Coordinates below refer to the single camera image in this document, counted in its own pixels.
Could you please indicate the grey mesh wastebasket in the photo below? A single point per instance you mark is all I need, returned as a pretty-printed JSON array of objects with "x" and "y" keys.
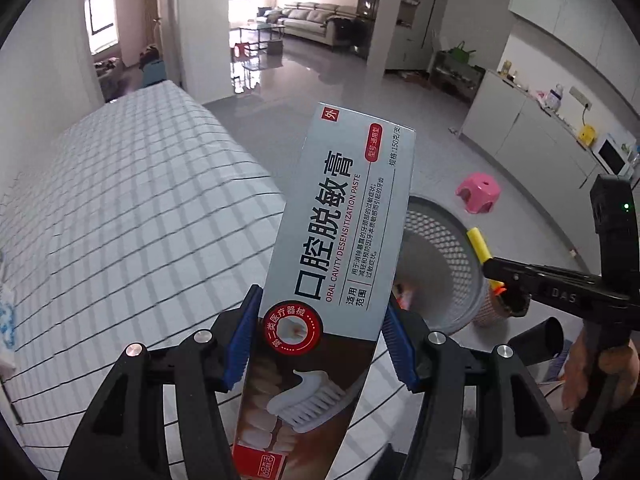
[{"x": 440, "y": 250}]

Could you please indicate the pink plastic stool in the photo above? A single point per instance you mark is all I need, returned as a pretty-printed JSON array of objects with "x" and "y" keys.
[{"x": 477, "y": 185}]

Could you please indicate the white counter cabinet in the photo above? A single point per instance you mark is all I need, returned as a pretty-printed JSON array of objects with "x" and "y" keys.
[{"x": 505, "y": 120}]

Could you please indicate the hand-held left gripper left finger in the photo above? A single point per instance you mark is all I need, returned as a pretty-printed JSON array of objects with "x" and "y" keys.
[{"x": 245, "y": 330}]

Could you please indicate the black tube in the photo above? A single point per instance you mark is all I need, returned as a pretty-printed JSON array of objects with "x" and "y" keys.
[{"x": 535, "y": 342}]

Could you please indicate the yellow box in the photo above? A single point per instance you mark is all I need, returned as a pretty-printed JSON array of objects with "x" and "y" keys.
[{"x": 587, "y": 134}]

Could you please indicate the grey sofa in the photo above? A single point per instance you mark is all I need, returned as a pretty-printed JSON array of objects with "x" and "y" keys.
[{"x": 310, "y": 17}]

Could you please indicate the glass coffee table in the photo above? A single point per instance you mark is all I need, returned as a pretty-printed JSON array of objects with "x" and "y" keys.
[{"x": 260, "y": 27}]

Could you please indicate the yellow foam dart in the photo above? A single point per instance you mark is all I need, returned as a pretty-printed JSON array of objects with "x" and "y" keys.
[{"x": 477, "y": 242}]

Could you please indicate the white microwave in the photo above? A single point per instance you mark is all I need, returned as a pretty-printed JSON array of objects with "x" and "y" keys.
[{"x": 610, "y": 152}]

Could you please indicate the white blue printed tissue pack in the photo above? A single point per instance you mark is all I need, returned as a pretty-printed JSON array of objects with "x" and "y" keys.
[{"x": 5, "y": 315}]

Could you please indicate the green bag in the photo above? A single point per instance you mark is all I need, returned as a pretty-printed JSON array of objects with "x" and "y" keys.
[{"x": 460, "y": 54}]

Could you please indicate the person's right hand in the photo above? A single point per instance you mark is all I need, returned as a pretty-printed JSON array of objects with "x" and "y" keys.
[{"x": 575, "y": 370}]

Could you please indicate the window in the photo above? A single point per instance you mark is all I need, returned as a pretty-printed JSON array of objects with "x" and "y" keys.
[{"x": 102, "y": 20}]

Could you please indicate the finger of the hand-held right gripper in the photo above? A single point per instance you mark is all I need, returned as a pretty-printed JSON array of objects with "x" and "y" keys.
[
  {"x": 507, "y": 269},
  {"x": 515, "y": 302}
]

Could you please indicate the toothpaste box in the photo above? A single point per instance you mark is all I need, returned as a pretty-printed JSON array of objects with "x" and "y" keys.
[{"x": 330, "y": 240}]

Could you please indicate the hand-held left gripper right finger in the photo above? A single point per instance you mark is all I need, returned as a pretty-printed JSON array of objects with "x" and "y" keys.
[{"x": 400, "y": 345}]

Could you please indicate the red stool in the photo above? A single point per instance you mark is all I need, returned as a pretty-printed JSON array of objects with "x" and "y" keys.
[{"x": 241, "y": 50}]

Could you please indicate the white checked tablecloth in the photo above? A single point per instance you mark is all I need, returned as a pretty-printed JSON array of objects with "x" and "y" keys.
[{"x": 125, "y": 210}]

